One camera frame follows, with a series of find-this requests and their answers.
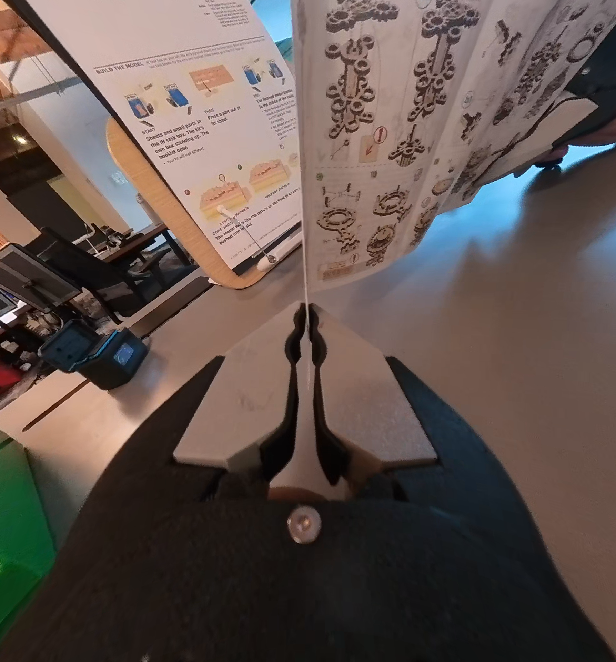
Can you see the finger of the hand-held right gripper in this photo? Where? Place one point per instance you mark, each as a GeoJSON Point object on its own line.
{"type": "Point", "coordinates": [579, 116]}

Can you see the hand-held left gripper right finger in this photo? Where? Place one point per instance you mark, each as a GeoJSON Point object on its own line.
{"type": "Point", "coordinates": [375, 408]}

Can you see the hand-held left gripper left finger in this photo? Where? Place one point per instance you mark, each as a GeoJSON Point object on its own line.
{"type": "Point", "coordinates": [225, 398]}

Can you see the paper instruction booklet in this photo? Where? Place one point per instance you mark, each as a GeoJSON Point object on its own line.
{"type": "Point", "coordinates": [390, 155]}

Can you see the blue and black box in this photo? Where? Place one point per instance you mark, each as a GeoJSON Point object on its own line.
{"type": "Point", "coordinates": [96, 357]}

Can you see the black office chair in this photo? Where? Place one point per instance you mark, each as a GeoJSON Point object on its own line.
{"type": "Point", "coordinates": [116, 274]}

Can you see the green box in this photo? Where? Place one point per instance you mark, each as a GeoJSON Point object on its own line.
{"type": "Point", "coordinates": [2, 517]}

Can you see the white instruction sign board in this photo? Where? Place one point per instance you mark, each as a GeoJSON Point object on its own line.
{"type": "Point", "coordinates": [183, 103]}

